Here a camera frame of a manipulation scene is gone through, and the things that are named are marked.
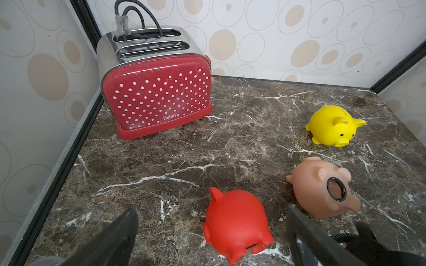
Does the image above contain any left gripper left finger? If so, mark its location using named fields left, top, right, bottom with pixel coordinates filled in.
left=31, top=207, right=139, bottom=266

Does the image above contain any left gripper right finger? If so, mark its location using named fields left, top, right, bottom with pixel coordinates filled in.
left=287, top=205, right=364, bottom=266

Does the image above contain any pink piggy bank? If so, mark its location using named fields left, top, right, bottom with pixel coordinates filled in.
left=286, top=156, right=361, bottom=219

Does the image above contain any red piggy bank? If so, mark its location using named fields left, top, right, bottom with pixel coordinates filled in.
left=203, top=187, right=275, bottom=264

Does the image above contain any yellow piggy bank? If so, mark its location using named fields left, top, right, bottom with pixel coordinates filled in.
left=305, top=105, right=367, bottom=147

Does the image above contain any red metal toaster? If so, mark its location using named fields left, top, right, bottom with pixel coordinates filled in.
left=96, top=0, right=214, bottom=141

